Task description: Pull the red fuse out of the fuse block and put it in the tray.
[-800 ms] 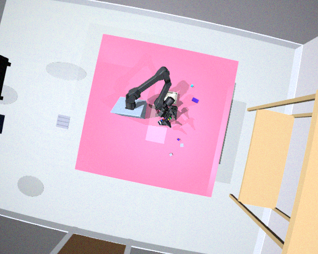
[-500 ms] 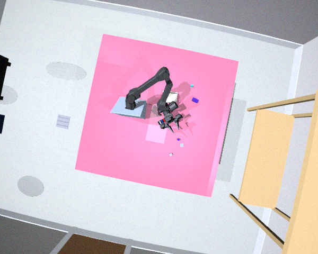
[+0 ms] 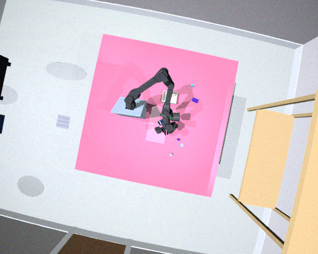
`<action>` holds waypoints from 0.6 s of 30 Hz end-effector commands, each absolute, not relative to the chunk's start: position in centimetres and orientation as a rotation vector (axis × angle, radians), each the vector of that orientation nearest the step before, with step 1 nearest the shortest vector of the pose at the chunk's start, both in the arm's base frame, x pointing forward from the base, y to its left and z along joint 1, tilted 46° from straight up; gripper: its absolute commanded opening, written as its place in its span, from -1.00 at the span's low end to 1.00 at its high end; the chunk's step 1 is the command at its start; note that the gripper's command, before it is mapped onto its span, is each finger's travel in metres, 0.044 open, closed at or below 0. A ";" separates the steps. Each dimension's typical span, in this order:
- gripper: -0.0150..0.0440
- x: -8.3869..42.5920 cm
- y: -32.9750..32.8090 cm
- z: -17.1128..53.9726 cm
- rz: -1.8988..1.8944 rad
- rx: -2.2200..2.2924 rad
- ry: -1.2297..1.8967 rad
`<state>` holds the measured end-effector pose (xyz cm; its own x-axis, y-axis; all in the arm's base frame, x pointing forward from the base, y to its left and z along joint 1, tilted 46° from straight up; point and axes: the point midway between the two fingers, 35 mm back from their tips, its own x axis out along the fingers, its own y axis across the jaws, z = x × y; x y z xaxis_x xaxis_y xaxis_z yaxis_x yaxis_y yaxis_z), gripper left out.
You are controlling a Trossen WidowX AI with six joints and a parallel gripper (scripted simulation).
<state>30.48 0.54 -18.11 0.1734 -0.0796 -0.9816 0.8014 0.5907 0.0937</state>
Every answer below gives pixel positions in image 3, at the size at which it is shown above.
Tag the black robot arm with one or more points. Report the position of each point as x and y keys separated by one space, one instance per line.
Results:
x=161 y=76

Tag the purple flat block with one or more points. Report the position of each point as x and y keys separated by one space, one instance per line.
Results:
x=195 y=100

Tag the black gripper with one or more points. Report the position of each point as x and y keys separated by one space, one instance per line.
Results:
x=159 y=130

